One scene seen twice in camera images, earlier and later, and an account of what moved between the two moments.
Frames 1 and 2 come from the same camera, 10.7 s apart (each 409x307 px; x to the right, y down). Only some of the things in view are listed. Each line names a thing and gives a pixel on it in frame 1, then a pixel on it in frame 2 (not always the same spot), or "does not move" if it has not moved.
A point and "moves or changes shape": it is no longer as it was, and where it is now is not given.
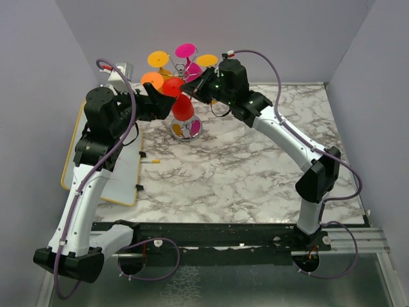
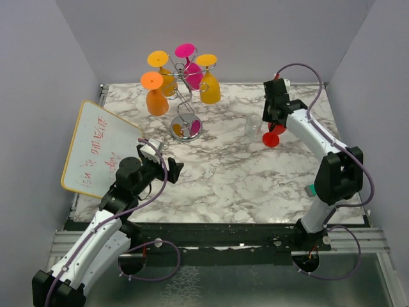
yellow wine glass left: [159, 59] does not move
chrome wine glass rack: [185, 129] does not move
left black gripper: [156, 105] → [174, 169]
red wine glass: [183, 108] moves or changes shape
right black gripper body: [213, 90] → [266, 116]
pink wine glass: [186, 50] does not move
